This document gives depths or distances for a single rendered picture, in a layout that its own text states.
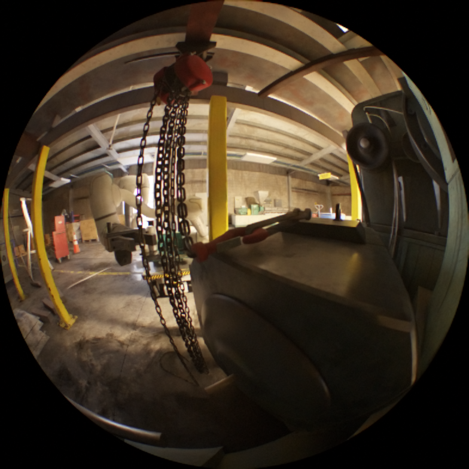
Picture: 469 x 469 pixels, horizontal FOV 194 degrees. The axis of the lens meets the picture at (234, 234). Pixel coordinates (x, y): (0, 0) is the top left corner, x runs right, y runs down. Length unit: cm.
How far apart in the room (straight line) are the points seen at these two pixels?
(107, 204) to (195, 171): 924
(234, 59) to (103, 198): 119
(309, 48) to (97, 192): 142
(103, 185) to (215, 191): 52
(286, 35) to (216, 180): 114
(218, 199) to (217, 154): 25
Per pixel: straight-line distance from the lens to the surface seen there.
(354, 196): 195
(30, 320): 191
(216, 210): 72
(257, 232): 20
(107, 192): 57
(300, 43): 127
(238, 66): 132
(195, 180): 950
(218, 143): 81
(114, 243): 38
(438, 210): 98
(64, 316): 185
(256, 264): 15
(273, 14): 97
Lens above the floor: 90
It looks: 10 degrees down
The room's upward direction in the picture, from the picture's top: 1 degrees counter-clockwise
